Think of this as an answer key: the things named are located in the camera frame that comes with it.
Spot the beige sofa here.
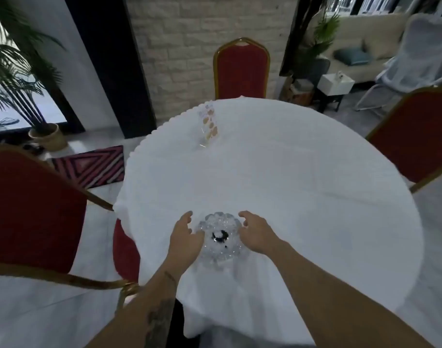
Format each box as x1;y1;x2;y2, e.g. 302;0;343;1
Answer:
321;12;412;84

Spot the dark grey plant pot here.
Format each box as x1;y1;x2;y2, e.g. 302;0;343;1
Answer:
297;58;331;84

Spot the pink black striped rug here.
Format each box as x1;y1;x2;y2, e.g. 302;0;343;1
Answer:
47;145;125;190

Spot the teal cushion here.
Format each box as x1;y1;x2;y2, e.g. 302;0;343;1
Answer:
333;47;375;66

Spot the brown cardboard box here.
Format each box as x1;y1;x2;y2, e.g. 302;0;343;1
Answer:
284;78;316;106

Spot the woven wicker plant pot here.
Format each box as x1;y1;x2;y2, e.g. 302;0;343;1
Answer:
28;123;68;152

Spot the white covered rocking chair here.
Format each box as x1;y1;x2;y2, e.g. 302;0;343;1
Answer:
354;12;442;113

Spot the small green potted plant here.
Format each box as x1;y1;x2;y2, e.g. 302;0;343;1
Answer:
307;11;341;62

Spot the person's right hand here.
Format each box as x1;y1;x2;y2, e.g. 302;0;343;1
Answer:
238;211;283;256

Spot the red gold-framed banquet chair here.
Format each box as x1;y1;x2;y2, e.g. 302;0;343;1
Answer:
213;37;271;101
0;144;142;316
365;87;442;194

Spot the clear cut-glass bowl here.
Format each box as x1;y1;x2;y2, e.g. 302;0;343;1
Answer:
195;212;245;268

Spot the white square side table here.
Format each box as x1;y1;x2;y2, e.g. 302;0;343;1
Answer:
317;70;356;113

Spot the person's left forearm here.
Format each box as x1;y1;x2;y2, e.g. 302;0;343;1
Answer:
84;264;183;348

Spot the tall green palm plant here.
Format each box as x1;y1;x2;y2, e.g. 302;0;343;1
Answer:
0;0;67;130

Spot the clear standing menu card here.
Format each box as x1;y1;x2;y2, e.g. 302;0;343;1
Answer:
196;101;221;147

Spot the white round tablecloth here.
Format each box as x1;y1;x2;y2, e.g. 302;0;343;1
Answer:
114;98;425;347

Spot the person's right forearm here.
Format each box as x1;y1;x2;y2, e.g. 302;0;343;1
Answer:
263;240;437;348

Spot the person's left hand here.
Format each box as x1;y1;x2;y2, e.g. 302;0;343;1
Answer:
165;211;205;278

